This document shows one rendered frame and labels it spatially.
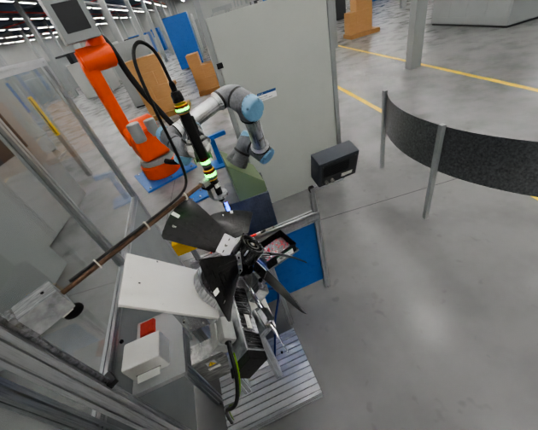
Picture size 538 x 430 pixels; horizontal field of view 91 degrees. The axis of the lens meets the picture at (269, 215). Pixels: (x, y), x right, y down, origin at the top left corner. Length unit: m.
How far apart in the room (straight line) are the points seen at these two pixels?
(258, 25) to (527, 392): 3.19
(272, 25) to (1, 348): 2.72
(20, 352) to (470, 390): 2.12
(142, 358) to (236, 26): 2.52
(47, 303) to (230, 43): 2.41
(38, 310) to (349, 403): 1.73
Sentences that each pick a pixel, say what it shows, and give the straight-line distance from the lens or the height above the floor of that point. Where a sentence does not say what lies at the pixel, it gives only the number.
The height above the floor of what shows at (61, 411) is 1.17.
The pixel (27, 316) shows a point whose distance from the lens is 0.88.
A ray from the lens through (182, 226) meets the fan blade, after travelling 1.11.
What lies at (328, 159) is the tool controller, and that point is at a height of 1.23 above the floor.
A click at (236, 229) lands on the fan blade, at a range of 1.30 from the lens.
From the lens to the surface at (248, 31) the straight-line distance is 2.82.
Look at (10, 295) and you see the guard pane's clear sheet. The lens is 1.19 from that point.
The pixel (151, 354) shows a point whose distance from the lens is 1.38.
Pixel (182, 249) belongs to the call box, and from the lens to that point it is 1.63.
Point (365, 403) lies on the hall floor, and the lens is 2.07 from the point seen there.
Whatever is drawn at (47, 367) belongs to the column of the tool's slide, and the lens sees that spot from 0.97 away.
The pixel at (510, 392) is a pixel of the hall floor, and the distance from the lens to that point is 2.27.
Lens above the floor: 2.01
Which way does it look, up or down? 38 degrees down
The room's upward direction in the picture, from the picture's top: 17 degrees counter-clockwise
